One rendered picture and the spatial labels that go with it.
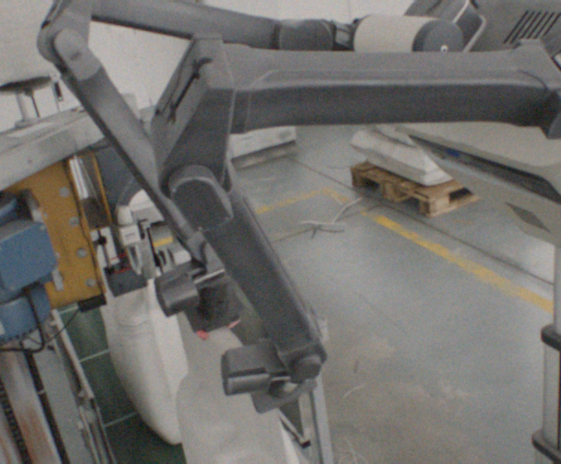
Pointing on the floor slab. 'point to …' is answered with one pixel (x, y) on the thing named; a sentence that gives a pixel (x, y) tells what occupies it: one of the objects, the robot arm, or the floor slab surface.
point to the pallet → (393, 186)
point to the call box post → (321, 423)
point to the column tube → (29, 413)
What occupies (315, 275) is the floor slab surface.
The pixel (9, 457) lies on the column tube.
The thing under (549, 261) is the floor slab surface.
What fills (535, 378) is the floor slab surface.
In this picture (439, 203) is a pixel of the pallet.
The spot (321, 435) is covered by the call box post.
